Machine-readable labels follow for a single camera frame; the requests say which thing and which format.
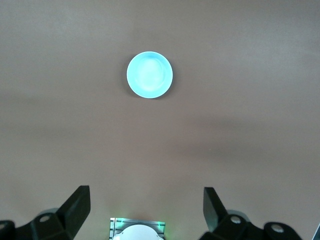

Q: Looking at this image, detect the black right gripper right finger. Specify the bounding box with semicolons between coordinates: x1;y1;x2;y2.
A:
199;186;305;240

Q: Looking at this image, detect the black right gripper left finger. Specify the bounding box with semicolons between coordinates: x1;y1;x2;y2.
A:
0;185;91;240

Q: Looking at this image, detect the light blue bowl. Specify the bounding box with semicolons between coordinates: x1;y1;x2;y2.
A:
126;51;174;100

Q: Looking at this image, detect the brown table cover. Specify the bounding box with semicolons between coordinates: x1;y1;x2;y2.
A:
0;0;320;240

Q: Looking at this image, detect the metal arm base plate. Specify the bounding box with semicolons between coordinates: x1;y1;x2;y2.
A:
109;217;167;240

